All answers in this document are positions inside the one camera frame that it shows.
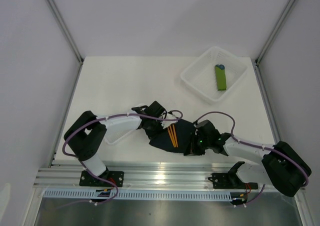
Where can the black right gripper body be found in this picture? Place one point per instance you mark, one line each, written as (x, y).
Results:
(200, 144)

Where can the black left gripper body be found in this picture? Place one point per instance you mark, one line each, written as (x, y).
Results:
(155, 128)

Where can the orange plastic fork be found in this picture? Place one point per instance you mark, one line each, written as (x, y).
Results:
(171, 136)

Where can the orange plastic knife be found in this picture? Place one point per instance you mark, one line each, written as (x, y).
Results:
(172, 134)

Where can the dark navy paper napkin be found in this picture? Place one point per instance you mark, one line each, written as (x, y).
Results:
(185, 130)

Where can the orange plastic spoon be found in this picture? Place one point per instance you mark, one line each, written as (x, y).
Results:
(175, 135)

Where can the white narrow cutlery tray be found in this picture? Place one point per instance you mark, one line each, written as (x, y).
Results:
(117, 136)

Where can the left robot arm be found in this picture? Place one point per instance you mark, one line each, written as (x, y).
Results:
(83, 139)

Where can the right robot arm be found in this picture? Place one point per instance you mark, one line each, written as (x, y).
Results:
(277, 165)

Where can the green rolled napkin bundle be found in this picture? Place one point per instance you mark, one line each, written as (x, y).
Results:
(220, 76)

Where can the large white basket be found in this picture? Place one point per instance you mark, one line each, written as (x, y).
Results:
(214, 75)

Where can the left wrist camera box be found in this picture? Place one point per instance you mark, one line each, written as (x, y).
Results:
(171, 118)

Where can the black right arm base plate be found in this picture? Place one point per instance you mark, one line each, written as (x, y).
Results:
(222, 181)

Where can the aluminium frame rail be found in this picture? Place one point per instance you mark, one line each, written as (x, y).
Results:
(163, 176)

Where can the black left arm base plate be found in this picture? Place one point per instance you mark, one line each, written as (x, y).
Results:
(116, 177)

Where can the white slotted cable duct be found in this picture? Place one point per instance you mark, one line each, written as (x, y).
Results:
(130, 194)

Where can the right corner frame post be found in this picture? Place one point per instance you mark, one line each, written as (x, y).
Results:
(279, 24)

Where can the corner frame post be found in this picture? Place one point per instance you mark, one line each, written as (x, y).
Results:
(279, 24)
(57, 15)

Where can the left corner frame post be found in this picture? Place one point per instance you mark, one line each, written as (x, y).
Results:
(57, 15)

